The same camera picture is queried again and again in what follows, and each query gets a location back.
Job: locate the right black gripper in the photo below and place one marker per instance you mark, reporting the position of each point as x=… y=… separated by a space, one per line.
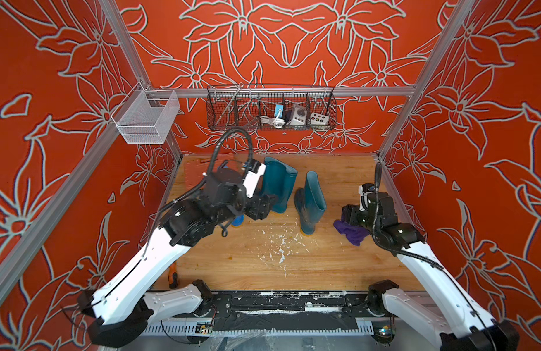
x=351 y=213

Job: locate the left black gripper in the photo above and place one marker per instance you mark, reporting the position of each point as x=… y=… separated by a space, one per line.
x=262 y=205

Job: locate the purple cloth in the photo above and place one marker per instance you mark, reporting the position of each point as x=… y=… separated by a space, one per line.
x=354 y=234

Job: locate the bright blue rubber boot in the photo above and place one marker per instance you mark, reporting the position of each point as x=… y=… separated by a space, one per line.
x=239 y=220

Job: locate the teal boot with yellow sole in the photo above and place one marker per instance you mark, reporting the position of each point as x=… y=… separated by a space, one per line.
x=278 y=180

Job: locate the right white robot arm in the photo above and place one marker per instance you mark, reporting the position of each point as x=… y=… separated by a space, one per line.
x=461 y=324

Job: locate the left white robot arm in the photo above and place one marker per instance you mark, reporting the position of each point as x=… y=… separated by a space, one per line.
x=124 y=307

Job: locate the orange plastic tool case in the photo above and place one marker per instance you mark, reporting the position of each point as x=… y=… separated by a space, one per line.
x=196 y=166

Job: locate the white cube with dots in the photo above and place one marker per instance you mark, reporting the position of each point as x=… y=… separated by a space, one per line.
x=319 y=121

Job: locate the white grey device in basket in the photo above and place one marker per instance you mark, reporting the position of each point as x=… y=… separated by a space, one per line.
x=298 y=116

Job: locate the blue white small box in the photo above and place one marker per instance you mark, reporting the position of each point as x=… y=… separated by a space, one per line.
x=279 y=109

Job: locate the white mesh wall basket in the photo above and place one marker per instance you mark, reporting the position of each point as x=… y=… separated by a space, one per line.
x=144 y=121

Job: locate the black wire wall basket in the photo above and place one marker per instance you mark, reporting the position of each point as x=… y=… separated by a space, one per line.
x=252 y=106

